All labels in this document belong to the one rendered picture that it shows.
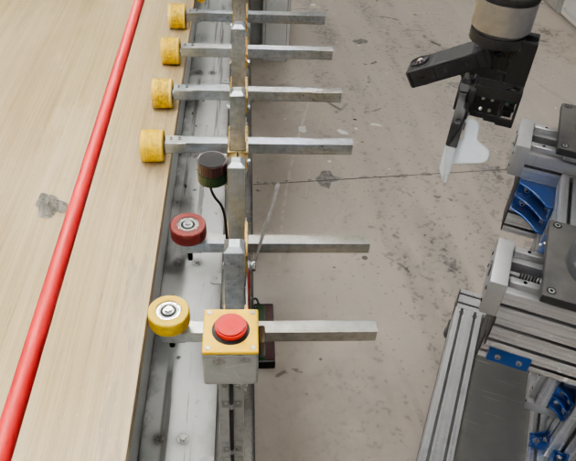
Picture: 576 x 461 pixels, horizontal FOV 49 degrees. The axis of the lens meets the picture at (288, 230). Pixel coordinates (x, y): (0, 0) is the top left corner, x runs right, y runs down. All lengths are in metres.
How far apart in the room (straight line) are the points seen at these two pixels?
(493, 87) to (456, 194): 2.25
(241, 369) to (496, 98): 0.48
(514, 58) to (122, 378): 0.81
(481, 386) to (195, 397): 0.98
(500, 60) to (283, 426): 1.54
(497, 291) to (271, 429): 1.09
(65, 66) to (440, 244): 1.66
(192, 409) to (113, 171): 0.60
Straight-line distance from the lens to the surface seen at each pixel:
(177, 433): 1.43
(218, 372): 0.83
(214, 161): 1.26
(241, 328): 0.80
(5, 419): 0.26
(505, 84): 0.89
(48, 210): 1.51
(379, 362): 2.34
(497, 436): 2.02
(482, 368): 2.15
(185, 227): 1.42
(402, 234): 2.82
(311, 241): 1.46
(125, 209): 1.49
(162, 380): 1.51
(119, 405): 1.15
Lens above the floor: 1.86
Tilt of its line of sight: 42 degrees down
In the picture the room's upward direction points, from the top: 4 degrees clockwise
